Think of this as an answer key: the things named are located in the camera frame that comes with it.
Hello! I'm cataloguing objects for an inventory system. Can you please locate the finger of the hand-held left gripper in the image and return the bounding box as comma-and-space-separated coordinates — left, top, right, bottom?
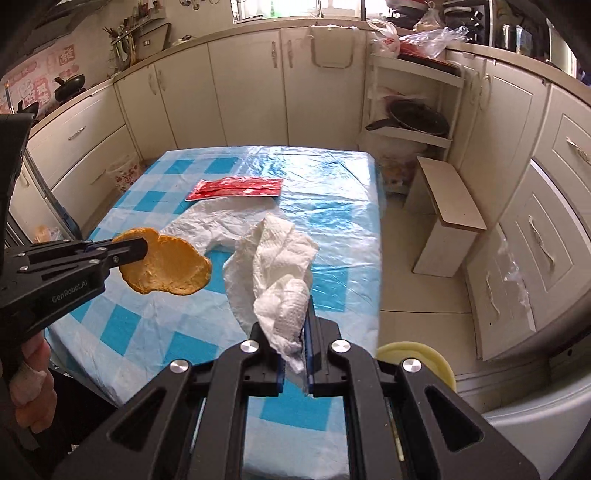
7, 233, 151, 282

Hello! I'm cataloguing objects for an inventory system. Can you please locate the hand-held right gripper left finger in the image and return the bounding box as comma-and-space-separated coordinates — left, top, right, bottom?
92, 320, 284, 480

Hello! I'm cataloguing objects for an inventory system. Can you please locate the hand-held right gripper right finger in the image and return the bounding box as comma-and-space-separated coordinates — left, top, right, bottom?
302, 295, 541, 480

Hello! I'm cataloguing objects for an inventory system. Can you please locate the white paper towel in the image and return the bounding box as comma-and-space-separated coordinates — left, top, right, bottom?
223, 213, 320, 374

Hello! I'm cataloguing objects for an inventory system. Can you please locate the person's left hand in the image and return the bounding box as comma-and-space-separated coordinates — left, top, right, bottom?
9, 339, 58, 435

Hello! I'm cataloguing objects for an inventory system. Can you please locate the floral waste bin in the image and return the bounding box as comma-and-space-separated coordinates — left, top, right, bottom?
108, 157, 141, 192

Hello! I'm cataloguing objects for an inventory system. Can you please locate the yellow round lid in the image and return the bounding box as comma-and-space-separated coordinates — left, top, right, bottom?
376, 342, 458, 393

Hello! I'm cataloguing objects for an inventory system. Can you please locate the red snack wrapper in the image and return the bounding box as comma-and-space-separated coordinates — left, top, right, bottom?
185, 176, 284, 202

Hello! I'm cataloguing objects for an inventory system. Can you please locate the black wok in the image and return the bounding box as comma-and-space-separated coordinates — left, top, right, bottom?
53, 74, 88, 102

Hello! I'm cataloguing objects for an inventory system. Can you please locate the blue white checkered tablecloth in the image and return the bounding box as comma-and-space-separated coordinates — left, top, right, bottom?
44, 147, 383, 476

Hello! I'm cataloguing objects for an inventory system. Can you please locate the cream kitchen cabinet row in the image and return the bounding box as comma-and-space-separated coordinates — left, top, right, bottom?
9, 23, 370, 217

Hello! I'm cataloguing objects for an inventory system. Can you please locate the utensil holder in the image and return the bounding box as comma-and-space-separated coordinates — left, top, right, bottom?
108, 25, 137, 70

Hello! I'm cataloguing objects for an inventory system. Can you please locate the white wooden stool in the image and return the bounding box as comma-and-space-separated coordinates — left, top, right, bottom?
413, 156, 488, 278

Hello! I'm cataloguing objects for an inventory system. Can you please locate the white plastic bin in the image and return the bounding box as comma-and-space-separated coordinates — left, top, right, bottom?
480, 383, 591, 480

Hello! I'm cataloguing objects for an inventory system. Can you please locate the black frying pan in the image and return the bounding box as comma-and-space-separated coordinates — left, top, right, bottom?
365, 99, 451, 137

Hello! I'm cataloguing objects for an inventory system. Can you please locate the cream drawer cabinet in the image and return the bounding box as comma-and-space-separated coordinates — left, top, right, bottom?
445, 46, 591, 363

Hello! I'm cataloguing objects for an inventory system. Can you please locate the white corner rack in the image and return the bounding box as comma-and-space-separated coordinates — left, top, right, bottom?
360, 54, 465, 195

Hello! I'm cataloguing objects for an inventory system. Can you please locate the white red plastic bag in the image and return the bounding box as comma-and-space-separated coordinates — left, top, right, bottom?
368, 18, 400, 57

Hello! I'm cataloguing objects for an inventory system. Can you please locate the clear plastic bag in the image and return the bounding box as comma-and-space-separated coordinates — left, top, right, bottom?
399, 25, 469, 58

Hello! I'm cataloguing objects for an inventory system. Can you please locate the metal towel rail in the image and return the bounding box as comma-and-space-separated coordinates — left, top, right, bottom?
308, 25, 356, 70

